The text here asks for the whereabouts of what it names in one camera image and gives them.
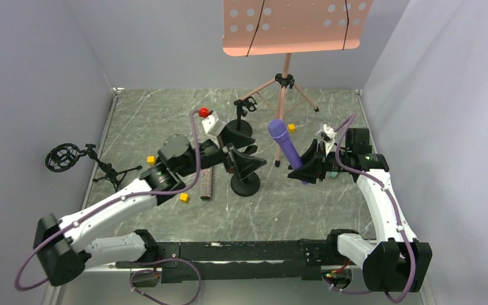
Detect black round-base mic stand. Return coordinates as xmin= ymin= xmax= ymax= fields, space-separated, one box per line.
xmin=227 ymin=97 xmax=257 ymax=137
xmin=230 ymin=166 xmax=261 ymax=197

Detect purple microphone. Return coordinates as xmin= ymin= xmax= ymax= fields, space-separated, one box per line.
xmin=268 ymin=119 xmax=303 ymax=170

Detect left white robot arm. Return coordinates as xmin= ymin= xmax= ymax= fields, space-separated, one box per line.
xmin=33 ymin=119 xmax=267 ymax=287

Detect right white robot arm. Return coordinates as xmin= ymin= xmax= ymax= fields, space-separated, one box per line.
xmin=288 ymin=125 xmax=432 ymax=296

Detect yellow cube near music stand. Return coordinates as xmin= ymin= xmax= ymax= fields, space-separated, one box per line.
xmin=287 ymin=124 xmax=296 ymax=133

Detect pink music stand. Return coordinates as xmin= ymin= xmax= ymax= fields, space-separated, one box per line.
xmin=222 ymin=0 xmax=374 ymax=168

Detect glitter silver-head microphone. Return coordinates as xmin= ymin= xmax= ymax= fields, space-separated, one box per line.
xmin=200 ymin=168 xmax=214 ymax=201

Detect yellow cube front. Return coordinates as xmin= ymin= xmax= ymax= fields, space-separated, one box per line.
xmin=179 ymin=193 xmax=189 ymax=203

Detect yellow cube left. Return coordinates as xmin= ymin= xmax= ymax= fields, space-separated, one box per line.
xmin=147 ymin=156 xmax=156 ymax=166

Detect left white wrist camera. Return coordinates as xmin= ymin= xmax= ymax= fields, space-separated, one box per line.
xmin=198 ymin=107 xmax=227 ymax=139

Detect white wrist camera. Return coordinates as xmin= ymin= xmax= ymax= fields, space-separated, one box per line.
xmin=198 ymin=107 xmax=227 ymax=139
xmin=316 ymin=124 xmax=337 ymax=151

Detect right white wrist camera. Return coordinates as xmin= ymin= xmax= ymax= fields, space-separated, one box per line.
xmin=316 ymin=124 xmax=337 ymax=151

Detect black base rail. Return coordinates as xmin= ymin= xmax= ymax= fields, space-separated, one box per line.
xmin=118 ymin=238 xmax=355 ymax=285

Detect black shock-mount tripod stand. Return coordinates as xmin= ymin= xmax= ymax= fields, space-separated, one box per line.
xmin=44 ymin=143 xmax=142 ymax=192

